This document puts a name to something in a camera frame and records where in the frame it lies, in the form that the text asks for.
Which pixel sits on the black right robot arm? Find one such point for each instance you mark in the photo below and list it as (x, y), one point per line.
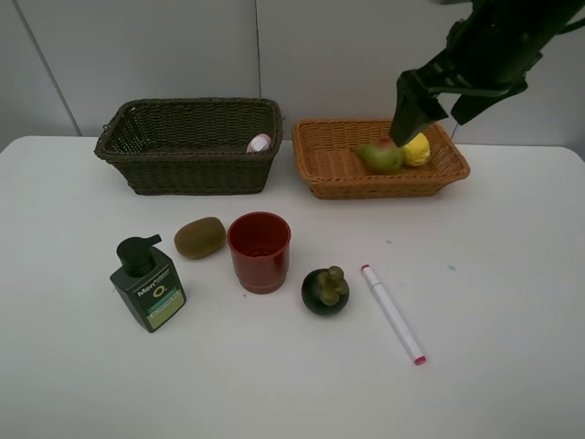
(556, 17)

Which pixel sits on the yellow lemon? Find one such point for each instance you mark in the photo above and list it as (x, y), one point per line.
(417, 152)

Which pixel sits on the dark green pump bottle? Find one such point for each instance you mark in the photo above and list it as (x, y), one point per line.
(147, 282)

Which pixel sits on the dark purple mangosteen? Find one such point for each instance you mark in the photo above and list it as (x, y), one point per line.
(325, 292)

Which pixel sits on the pink bottle white cap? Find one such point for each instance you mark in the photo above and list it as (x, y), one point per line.
(259, 143)

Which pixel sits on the orange wicker basket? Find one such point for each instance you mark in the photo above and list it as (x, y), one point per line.
(326, 159)

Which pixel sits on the green red pear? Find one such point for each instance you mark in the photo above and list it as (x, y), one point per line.
(381, 157)

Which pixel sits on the red plastic cup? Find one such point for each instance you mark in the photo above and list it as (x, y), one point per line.
(259, 244)

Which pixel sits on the white pink marker pen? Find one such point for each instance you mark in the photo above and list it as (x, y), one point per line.
(393, 315)

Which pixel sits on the dark brown wicker basket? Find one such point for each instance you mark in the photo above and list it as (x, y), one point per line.
(192, 146)

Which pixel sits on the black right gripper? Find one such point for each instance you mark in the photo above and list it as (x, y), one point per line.
(485, 54)

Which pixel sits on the brown kiwi fruit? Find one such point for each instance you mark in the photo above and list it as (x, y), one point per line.
(200, 238)

